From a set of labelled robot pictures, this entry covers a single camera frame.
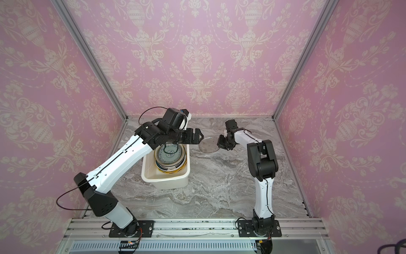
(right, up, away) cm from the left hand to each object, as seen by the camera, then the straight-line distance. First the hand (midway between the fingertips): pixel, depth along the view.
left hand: (197, 138), depth 72 cm
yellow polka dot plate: (-14, -20, +17) cm, 30 cm away
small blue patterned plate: (-17, -11, +22) cm, 30 cm away
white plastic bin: (-21, -19, +1) cm, 28 cm away
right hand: (+13, -6, +30) cm, 33 cm away
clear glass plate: (+6, -6, +31) cm, 32 cm away
